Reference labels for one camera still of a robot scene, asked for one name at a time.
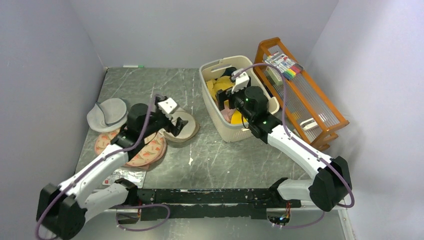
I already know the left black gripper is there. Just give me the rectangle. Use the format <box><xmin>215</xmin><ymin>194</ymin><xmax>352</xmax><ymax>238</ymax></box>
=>
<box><xmin>140</xmin><ymin>98</ymin><xmax>188</xmax><ymax>138</ymax></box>

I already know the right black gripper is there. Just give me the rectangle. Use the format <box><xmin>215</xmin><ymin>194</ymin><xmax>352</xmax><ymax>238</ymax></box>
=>
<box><xmin>215</xmin><ymin>84</ymin><xmax>254</xmax><ymax>123</ymax></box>

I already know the mustard yellow bra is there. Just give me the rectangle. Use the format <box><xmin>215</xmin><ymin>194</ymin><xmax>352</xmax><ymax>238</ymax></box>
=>
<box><xmin>205</xmin><ymin>76</ymin><xmax>235</xmax><ymax>103</ymax></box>

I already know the white mesh laundry bag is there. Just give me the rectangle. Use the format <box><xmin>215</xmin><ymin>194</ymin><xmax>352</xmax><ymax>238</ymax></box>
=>
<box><xmin>159</xmin><ymin>107</ymin><xmax>200</xmax><ymax>143</ymax></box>

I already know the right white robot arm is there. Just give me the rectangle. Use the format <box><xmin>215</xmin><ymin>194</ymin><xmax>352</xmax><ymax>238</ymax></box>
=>
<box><xmin>216</xmin><ymin>86</ymin><xmax>355</xmax><ymax>212</ymax></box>

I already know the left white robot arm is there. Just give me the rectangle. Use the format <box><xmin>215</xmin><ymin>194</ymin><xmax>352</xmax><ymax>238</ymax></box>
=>
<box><xmin>35</xmin><ymin>98</ymin><xmax>187</xmax><ymax>240</ymax></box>

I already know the pink bra in basket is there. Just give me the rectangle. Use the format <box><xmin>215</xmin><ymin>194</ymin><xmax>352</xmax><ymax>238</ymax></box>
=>
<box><xmin>220</xmin><ymin>105</ymin><xmax>236</xmax><ymax>123</ymax></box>

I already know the yellow bra in basket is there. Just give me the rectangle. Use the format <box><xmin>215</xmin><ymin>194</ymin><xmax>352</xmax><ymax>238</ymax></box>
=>
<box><xmin>230</xmin><ymin>110</ymin><xmax>247</xmax><ymax>125</ymax></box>

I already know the cream plastic laundry basket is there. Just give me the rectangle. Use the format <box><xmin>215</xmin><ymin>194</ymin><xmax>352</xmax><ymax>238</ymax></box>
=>
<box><xmin>199</xmin><ymin>55</ymin><xmax>281</xmax><ymax>144</ymax></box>

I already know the floral pink laundry bag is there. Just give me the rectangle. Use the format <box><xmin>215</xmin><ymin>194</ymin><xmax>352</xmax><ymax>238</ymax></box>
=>
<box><xmin>94</xmin><ymin>129</ymin><xmax>167</xmax><ymax>170</ymax></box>

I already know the black yellow garment in basket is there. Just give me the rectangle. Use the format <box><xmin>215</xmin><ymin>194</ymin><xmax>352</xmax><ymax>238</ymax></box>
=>
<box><xmin>221</xmin><ymin>67</ymin><xmax>237</xmax><ymax>77</ymax></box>

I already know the coloured marker pen pack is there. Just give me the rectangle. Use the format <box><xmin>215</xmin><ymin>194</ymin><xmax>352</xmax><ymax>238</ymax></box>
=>
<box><xmin>263</xmin><ymin>51</ymin><xmax>304</xmax><ymax>85</ymax></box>

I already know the green white marker pen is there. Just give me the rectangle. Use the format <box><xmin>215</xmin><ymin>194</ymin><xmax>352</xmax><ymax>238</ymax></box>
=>
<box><xmin>122</xmin><ymin>65</ymin><xmax>145</xmax><ymax>69</ymax></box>

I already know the orange wooden rack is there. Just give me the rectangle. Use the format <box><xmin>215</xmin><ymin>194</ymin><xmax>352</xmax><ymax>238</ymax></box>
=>
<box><xmin>253</xmin><ymin>37</ymin><xmax>349</xmax><ymax>151</ymax></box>

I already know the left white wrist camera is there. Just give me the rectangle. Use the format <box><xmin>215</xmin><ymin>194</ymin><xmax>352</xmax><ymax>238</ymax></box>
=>
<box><xmin>157</xmin><ymin>97</ymin><xmax>179</xmax><ymax>115</ymax></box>

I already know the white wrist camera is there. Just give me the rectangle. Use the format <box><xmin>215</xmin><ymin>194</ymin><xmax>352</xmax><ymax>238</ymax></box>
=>
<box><xmin>230</xmin><ymin>69</ymin><xmax>251</xmax><ymax>94</ymax></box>
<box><xmin>157</xmin><ymin>97</ymin><xmax>179</xmax><ymax>115</ymax></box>

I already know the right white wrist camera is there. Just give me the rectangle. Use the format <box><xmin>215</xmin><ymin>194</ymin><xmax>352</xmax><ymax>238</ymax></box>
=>
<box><xmin>230</xmin><ymin>69</ymin><xmax>251</xmax><ymax>94</ymax></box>

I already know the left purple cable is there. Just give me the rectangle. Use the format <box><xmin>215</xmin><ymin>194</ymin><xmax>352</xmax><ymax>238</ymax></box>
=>
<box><xmin>34</xmin><ymin>94</ymin><xmax>167</xmax><ymax>240</ymax></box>

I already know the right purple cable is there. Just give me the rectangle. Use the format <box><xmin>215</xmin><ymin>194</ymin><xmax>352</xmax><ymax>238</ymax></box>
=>
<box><xmin>231</xmin><ymin>62</ymin><xmax>355</xmax><ymax>209</ymax></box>

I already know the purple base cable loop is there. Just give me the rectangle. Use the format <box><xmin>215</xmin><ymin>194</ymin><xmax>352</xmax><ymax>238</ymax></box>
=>
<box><xmin>115</xmin><ymin>203</ymin><xmax>171</xmax><ymax>232</ymax></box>

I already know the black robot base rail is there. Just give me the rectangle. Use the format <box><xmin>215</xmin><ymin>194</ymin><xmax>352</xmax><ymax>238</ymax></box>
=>
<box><xmin>116</xmin><ymin>188</ymin><xmax>301</xmax><ymax>221</ymax></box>

